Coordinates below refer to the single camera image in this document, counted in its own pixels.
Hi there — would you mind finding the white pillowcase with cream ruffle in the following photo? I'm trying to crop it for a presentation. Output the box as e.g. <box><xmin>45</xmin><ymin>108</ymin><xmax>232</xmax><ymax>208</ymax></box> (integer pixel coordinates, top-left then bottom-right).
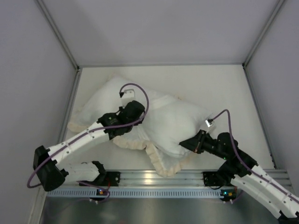
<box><xmin>67</xmin><ymin>73</ymin><xmax>201</xmax><ymax>179</ymax></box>

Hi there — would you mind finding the white pillow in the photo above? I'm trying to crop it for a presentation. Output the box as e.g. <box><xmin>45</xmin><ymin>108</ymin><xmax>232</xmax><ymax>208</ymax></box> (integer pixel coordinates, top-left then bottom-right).
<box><xmin>142</xmin><ymin>95</ymin><xmax>212</xmax><ymax>159</ymax></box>

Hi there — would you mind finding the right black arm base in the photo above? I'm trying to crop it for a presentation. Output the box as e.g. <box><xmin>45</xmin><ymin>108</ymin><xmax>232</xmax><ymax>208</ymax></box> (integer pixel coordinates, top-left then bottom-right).
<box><xmin>202</xmin><ymin>171</ymin><xmax>234</xmax><ymax>188</ymax></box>

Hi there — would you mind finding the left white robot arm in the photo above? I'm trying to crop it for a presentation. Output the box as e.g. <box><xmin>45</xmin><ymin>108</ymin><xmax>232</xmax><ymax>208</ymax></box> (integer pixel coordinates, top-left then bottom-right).
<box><xmin>33</xmin><ymin>100</ymin><xmax>148</xmax><ymax>192</ymax></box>

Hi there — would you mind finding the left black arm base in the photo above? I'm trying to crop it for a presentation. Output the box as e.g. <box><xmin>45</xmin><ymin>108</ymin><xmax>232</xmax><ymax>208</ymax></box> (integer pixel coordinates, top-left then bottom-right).
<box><xmin>79</xmin><ymin>171</ymin><xmax>121</xmax><ymax>187</ymax></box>

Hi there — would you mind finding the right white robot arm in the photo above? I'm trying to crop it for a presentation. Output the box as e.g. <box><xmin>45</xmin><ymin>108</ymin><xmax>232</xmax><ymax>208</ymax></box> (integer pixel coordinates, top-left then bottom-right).
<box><xmin>180</xmin><ymin>130</ymin><xmax>299</xmax><ymax>224</ymax></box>

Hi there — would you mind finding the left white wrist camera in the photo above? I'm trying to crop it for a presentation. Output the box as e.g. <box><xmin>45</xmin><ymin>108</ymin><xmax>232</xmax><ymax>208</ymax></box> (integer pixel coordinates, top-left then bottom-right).
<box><xmin>120</xmin><ymin>89</ymin><xmax>135</xmax><ymax>107</ymax></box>

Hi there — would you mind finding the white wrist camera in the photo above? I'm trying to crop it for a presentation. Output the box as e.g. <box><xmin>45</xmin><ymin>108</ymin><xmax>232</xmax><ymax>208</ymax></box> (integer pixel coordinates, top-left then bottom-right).
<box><xmin>205</xmin><ymin>119</ymin><xmax>215</xmax><ymax>132</ymax></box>
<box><xmin>120</xmin><ymin>89</ymin><xmax>135</xmax><ymax>107</ymax></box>

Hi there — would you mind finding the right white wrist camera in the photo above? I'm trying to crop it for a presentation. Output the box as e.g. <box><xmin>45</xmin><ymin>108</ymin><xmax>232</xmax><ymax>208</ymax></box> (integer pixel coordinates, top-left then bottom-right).
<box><xmin>205</xmin><ymin>119</ymin><xmax>215</xmax><ymax>132</ymax></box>

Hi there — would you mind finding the perforated grey cable duct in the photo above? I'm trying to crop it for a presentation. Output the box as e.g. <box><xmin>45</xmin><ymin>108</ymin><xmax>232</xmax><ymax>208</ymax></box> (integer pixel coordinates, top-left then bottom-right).
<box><xmin>46</xmin><ymin>188</ymin><xmax>236</xmax><ymax>198</ymax></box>

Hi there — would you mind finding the aluminium mounting rail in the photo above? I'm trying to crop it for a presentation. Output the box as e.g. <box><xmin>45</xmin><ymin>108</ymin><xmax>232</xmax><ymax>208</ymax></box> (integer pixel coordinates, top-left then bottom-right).
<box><xmin>37</xmin><ymin>169</ymin><xmax>292</xmax><ymax>187</ymax></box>

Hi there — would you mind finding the left aluminium frame post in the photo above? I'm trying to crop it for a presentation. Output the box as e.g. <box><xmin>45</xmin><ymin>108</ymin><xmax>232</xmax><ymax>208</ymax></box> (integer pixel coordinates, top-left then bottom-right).
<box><xmin>34</xmin><ymin>0</ymin><xmax>80</xmax><ymax>71</ymax></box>

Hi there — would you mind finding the aluminium frame post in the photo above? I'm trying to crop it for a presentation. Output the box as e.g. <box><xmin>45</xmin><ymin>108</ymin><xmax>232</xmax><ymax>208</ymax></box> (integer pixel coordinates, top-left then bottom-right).
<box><xmin>34</xmin><ymin>0</ymin><xmax>80</xmax><ymax>71</ymax></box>
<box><xmin>242</xmin><ymin>0</ymin><xmax>287</xmax><ymax>70</ymax></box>

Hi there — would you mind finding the right aluminium frame post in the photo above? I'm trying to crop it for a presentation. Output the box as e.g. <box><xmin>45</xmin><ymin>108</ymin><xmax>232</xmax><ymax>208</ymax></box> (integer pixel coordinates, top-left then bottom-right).
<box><xmin>242</xmin><ymin>0</ymin><xmax>287</xmax><ymax>70</ymax></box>

